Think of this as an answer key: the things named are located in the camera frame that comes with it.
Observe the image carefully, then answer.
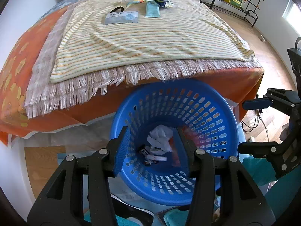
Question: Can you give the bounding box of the white tissue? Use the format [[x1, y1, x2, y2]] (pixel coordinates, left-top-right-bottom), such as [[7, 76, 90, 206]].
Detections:
[[146, 125, 173, 156]]

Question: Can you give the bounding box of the blue plastic laundry basket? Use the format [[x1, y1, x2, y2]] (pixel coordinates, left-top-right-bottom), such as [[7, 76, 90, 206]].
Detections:
[[110, 79, 238, 206]]

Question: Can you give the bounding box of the red tissue pack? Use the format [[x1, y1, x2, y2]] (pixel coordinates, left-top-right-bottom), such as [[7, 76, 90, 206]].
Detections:
[[169, 126, 197, 169]]

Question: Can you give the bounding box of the white silicone wristband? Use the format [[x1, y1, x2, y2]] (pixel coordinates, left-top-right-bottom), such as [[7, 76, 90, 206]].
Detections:
[[145, 155, 167, 162]]

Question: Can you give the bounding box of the black clothes drying rack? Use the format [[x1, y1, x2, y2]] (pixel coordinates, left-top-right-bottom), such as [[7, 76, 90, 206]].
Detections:
[[211, 0, 271, 28]]

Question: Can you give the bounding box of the blue white snack packet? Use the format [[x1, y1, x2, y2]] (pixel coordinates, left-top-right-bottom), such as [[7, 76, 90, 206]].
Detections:
[[155, 0, 174, 8]]

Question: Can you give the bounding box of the teal small packet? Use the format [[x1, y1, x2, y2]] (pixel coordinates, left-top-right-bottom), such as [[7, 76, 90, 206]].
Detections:
[[145, 1, 160, 18]]

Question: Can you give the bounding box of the orange floral bedsheet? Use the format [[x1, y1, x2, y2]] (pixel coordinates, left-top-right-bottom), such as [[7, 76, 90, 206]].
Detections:
[[1, 5, 264, 144]]

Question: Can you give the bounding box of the grey alcohol wipe packet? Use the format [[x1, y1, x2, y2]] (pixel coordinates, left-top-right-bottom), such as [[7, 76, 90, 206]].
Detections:
[[104, 11, 139, 24]]

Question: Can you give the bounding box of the striped yellow towel blanket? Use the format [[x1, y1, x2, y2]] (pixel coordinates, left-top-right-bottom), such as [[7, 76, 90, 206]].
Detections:
[[24, 0, 262, 119]]

